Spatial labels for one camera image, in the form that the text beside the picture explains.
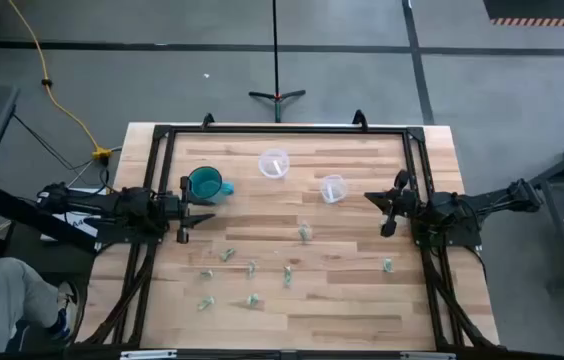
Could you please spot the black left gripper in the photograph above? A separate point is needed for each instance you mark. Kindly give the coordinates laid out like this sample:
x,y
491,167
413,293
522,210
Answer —
x,y
184,226

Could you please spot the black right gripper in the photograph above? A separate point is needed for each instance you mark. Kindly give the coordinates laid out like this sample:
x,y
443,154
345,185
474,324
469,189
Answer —
x,y
402,205

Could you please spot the green candy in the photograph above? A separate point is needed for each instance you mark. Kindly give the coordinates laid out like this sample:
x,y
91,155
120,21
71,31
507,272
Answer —
x,y
227,254
387,265
206,274
304,233
287,276
251,268
253,299
206,303

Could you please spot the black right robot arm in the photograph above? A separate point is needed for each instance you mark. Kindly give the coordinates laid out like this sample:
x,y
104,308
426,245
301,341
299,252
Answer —
x,y
454,210

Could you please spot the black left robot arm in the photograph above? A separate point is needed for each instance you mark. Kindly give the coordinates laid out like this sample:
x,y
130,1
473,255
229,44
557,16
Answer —
x,y
132,205

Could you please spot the teal ceramic mug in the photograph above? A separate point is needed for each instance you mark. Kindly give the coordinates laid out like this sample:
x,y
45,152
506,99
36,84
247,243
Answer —
x,y
207,185

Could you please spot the clear plastic cup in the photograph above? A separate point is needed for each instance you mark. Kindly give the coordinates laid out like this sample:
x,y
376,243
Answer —
x,y
333,189
273,163

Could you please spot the white item inside cup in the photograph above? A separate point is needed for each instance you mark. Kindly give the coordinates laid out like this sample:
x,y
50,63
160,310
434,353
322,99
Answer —
x,y
277,166
332,191

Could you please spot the white paper sheet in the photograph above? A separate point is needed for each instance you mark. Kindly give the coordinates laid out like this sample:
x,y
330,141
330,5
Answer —
x,y
79,225

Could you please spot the black tripod stand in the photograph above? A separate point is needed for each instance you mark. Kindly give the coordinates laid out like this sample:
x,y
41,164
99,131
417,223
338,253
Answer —
x,y
276,75

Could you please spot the person's shoe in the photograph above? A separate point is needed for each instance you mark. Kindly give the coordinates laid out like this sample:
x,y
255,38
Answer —
x,y
66,312

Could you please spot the person's leg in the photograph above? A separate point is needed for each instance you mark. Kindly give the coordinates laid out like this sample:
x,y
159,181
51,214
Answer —
x,y
2,305

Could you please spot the black mat with orange stripes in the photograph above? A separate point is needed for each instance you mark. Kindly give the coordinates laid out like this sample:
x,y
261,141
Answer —
x,y
542,10

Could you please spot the black frame clamp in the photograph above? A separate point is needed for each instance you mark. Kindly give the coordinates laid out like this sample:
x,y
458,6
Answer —
x,y
207,120
360,120

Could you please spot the black aluminium table frame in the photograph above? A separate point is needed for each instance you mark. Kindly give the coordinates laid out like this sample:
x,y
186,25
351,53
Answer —
x,y
287,129

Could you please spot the silver metal bracket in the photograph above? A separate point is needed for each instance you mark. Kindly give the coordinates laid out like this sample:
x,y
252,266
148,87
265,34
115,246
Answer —
x,y
148,354
427,355

